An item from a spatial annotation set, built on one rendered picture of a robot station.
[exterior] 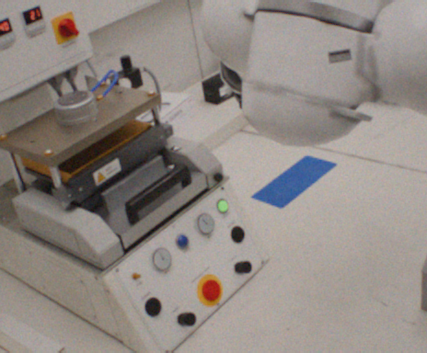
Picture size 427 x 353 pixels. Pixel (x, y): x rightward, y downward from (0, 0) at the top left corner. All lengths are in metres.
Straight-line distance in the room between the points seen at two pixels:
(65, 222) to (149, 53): 0.96
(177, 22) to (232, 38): 1.40
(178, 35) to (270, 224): 0.86
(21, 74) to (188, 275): 0.51
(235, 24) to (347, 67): 0.14
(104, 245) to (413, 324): 0.55
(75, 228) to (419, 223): 0.72
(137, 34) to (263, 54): 1.37
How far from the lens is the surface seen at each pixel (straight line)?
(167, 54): 1.99
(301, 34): 0.52
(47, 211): 1.12
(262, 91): 0.53
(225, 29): 0.62
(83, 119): 1.15
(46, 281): 1.28
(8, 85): 1.24
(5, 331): 1.16
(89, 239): 1.04
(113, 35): 1.83
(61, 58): 1.30
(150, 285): 1.09
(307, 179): 1.52
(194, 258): 1.15
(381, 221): 1.36
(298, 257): 1.27
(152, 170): 1.16
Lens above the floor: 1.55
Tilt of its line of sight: 30 degrees down
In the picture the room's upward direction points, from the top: 11 degrees counter-clockwise
